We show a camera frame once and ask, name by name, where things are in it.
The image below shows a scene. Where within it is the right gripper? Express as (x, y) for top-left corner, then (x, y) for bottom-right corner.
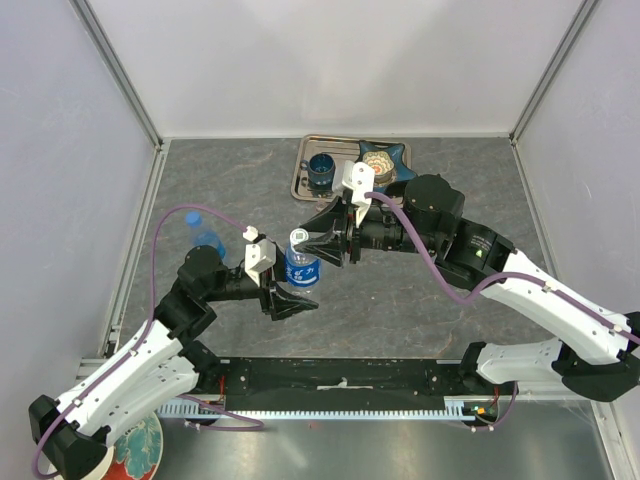
(295, 192), (441, 268)

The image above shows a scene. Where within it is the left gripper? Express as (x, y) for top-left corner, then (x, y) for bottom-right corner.
(204, 244), (318, 320)

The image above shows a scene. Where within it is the labelled clear water bottle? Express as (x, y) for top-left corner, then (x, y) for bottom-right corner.
(285, 244), (321, 296)

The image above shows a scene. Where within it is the blue tinted plastic bottle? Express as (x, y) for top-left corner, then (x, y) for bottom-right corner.
(186, 218), (226, 259)

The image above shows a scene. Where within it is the blue bottle cap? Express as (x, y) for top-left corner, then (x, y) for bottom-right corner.
(185, 211), (202, 228)

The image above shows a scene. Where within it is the white bottle cap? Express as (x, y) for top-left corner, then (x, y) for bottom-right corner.
(289, 228), (309, 246)

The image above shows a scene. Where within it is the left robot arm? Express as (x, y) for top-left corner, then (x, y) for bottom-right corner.
(28, 239), (319, 479)

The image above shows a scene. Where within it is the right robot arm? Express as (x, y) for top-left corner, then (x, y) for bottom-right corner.
(302, 174), (639, 402)

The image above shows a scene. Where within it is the blue ceramic cup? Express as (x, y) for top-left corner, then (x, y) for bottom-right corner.
(300, 153), (336, 188)

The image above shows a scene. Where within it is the patterned small bowl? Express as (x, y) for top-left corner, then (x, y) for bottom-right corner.
(362, 151), (395, 183)

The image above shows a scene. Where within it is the metal tray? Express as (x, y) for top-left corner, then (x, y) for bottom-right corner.
(291, 135), (417, 202)

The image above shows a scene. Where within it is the blue star-shaped plate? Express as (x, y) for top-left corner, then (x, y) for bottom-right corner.
(358, 140), (417, 191)

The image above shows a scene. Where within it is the red floral plate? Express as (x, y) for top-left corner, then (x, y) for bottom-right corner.
(104, 413), (164, 480)

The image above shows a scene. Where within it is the white bowl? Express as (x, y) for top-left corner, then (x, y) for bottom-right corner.
(81, 447), (115, 480)

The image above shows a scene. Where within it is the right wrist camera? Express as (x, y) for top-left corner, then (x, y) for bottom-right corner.
(332, 160), (375, 228)

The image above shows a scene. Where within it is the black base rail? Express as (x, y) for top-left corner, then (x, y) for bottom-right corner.
(217, 357), (472, 413)

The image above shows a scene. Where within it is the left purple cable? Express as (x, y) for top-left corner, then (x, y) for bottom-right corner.
(30, 203), (259, 476)

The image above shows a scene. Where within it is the purple cable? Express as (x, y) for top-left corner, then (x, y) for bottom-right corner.
(363, 190), (640, 346)
(30, 203), (259, 476)

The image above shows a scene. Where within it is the white cable duct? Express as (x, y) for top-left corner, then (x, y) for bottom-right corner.
(156, 398), (501, 423)

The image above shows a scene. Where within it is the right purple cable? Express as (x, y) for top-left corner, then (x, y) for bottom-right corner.
(363, 190), (640, 346)

